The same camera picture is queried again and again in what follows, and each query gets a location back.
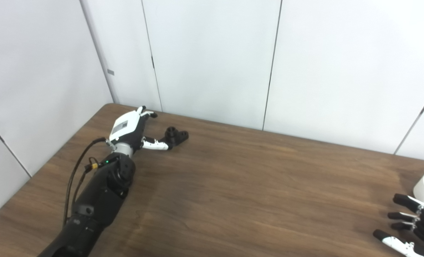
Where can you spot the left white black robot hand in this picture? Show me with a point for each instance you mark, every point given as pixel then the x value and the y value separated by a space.
pixel 126 125

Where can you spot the black flanged holder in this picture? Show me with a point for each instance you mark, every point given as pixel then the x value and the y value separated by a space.
pixel 178 136

